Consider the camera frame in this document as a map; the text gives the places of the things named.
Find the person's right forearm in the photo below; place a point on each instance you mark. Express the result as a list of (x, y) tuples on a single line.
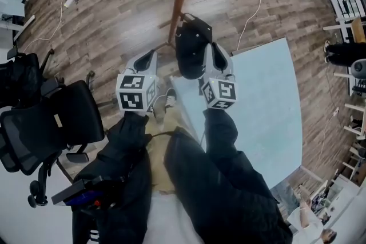
[(221, 134)]

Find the cluttered white work desk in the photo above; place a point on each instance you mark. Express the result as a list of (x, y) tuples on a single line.
[(347, 197)]

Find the person's khaki trouser leg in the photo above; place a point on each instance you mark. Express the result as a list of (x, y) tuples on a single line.
[(163, 157)]

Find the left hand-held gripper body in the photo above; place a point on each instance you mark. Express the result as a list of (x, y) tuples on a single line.
[(131, 94)]

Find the wooden table white legs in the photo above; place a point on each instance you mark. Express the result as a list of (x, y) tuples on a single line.
[(358, 28)]

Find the white power adapter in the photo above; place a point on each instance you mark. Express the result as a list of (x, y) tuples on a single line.
[(336, 111)]

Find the black blue waist device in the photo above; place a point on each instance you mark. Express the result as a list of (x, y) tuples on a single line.
[(74, 192)]

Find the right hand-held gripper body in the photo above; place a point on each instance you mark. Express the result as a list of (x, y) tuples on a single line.
[(223, 91)]

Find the black cap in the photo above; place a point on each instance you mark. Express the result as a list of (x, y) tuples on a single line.
[(190, 51)]

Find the person's left forearm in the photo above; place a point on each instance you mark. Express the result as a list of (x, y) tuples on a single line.
[(128, 137)]

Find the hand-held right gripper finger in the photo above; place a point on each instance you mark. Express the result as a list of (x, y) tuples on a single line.
[(208, 65), (230, 68)]

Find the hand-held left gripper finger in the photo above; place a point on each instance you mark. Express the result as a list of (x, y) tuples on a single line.
[(154, 68), (131, 70)]

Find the white power strip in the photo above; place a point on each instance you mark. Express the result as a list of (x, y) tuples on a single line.
[(70, 0)]

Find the black mesh office chair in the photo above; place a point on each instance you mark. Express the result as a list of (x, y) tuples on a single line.
[(23, 74), (71, 111)]

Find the person's white black sneaker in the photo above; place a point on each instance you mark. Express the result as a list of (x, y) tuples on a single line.
[(171, 97)]

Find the white-legged table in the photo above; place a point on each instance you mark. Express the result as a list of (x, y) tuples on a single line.
[(343, 75)]

